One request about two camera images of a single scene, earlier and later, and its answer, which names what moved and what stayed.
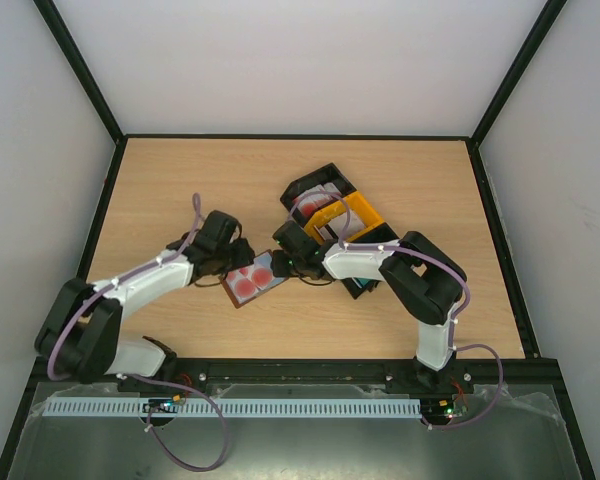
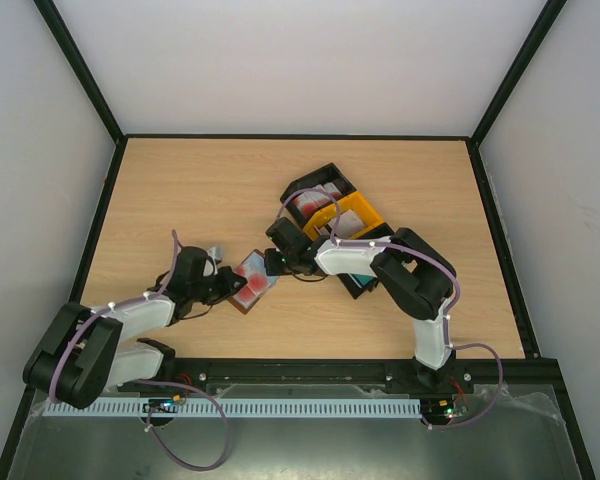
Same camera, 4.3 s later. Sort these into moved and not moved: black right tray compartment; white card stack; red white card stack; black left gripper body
Moved: black left gripper body
Not moved: white card stack; black right tray compartment; red white card stack
